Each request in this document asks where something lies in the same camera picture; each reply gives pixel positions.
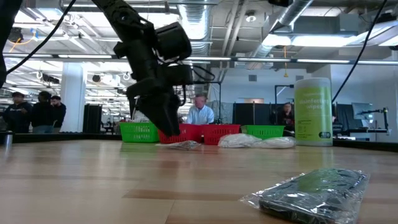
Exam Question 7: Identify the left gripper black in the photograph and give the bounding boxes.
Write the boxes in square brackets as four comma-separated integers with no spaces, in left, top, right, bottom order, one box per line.
[126,46,182,137]

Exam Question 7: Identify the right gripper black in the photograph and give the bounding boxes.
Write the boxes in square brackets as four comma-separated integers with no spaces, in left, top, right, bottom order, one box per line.
[267,0,295,7]

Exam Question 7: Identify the silver plastic-wrapped packet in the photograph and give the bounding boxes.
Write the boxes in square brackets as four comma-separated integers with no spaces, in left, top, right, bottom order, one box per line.
[156,140,202,151]

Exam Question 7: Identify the monitor on black arm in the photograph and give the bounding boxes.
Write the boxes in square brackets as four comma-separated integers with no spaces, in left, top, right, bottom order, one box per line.
[351,101,390,135]

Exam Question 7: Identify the green plastic basket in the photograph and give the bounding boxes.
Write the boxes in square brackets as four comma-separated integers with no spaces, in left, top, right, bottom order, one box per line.
[241,124,285,141]
[119,121,160,144]

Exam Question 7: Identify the red plastic basket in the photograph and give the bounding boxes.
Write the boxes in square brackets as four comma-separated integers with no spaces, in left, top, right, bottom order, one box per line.
[200,124,242,146]
[157,123,203,145]

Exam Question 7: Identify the person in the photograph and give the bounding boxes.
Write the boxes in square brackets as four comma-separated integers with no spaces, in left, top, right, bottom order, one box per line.
[49,95,67,129]
[1,91,34,134]
[30,90,53,134]
[185,94,215,125]
[275,102,295,131]

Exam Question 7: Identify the overhead light bar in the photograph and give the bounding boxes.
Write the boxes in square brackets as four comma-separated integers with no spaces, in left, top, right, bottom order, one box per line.
[0,52,398,66]

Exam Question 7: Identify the black cabinet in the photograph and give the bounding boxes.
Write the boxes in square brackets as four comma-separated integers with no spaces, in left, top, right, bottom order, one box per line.
[82,103,103,134]

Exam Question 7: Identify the black partition panels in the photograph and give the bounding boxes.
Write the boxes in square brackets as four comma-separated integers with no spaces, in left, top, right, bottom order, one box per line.
[232,102,295,126]

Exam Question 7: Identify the white building column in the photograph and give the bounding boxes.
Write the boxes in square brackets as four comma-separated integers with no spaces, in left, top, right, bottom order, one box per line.
[58,62,88,134]

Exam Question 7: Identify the disinfecting wipes canister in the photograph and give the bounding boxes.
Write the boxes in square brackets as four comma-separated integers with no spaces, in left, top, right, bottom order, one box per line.
[294,77,333,147]

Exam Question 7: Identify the black ceiling device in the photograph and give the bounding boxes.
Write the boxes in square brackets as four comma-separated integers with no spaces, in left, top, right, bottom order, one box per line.
[6,26,24,44]

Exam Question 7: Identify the black comb in plastic wrap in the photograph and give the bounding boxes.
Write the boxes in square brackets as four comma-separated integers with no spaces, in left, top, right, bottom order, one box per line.
[241,167,371,224]

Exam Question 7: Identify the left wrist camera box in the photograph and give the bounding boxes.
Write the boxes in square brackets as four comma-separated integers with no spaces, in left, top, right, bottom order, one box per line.
[164,63,194,87]

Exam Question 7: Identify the black stand frame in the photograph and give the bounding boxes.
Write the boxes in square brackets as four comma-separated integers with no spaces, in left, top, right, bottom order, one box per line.
[192,81,223,125]
[274,84,296,105]

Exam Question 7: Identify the yellow hanging cord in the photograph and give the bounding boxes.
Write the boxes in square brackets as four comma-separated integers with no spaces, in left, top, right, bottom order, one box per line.
[282,45,289,78]

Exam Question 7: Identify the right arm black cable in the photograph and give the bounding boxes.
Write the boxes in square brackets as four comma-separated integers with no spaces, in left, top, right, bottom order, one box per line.
[331,0,389,103]

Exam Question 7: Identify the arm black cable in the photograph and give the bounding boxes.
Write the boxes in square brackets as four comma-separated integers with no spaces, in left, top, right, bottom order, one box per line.
[5,0,216,106]
[331,0,389,103]

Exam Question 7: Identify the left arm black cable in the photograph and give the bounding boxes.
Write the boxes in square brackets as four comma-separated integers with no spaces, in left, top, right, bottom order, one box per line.
[5,0,216,106]

